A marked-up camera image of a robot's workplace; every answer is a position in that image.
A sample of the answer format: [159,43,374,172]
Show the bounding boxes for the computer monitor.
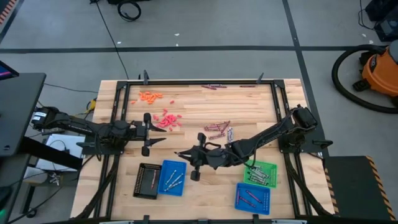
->
[0,60,20,82]

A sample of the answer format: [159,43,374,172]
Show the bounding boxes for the long black floor cable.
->
[90,0,130,80]

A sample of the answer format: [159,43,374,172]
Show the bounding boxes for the orange shop vacuum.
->
[352,39,398,107]
[330,44,398,114]

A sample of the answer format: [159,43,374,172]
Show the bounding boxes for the hazard striped floor mat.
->
[0,0,17,25]

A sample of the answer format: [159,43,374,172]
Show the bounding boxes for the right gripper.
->
[174,133,218,182]

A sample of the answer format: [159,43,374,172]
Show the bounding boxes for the green plastic basket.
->
[243,159,278,189]

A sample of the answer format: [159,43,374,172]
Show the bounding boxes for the small metal parts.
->
[47,172,62,187]

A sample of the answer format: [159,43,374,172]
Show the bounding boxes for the yellow cable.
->
[85,97,98,114]

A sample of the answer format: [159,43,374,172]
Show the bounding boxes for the coiled black cable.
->
[116,0,142,22]

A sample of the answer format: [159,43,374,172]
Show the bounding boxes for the black power adapter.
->
[40,128,68,136]

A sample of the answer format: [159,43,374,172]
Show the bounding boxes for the black ramp with hazard stripes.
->
[322,155,398,222]

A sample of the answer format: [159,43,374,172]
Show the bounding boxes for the black plastic basket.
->
[132,162,163,200]

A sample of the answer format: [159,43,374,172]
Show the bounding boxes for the white box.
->
[35,133,85,172]

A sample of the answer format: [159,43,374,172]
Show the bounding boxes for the black desk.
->
[0,72,47,158]

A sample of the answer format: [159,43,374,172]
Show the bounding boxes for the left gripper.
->
[133,112,167,157]

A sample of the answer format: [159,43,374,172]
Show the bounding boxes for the black cable bundle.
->
[285,154,334,217]
[73,154,121,219]

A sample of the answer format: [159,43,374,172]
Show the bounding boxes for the blue plastic basket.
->
[234,182,272,216]
[157,159,188,197]

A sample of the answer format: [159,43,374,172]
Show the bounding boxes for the black case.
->
[374,14,398,42]
[364,0,398,22]

